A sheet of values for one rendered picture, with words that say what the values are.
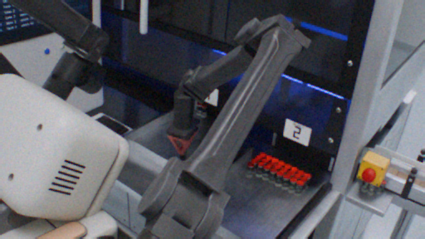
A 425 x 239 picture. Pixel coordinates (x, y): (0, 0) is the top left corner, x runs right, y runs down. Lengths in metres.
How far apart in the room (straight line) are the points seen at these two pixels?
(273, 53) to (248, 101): 0.10
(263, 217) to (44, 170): 0.72
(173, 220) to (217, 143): 0.13
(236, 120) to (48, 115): 0.27
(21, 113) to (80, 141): 0.10
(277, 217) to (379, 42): 0.54
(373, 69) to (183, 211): 0.69
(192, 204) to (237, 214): 0.57
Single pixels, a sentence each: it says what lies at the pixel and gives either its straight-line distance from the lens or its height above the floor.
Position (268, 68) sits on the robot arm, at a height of 1.40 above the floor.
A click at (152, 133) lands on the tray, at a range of 1.45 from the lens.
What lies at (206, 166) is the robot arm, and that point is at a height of 1.30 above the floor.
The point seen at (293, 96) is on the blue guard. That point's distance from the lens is 1.23.
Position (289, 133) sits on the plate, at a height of 1.01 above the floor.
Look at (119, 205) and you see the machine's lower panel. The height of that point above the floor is 0.21.
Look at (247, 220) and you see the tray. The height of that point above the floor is 0.88.
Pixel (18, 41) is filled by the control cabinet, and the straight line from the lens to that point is 1.46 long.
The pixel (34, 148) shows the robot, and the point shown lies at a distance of 0.57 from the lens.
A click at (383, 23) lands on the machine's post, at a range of 1.07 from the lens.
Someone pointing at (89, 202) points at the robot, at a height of 1.25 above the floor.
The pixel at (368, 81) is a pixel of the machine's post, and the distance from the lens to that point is 1.12.
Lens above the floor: 1.66
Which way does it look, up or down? 28 degrees down
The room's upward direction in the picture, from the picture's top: 8 degrees clockwise
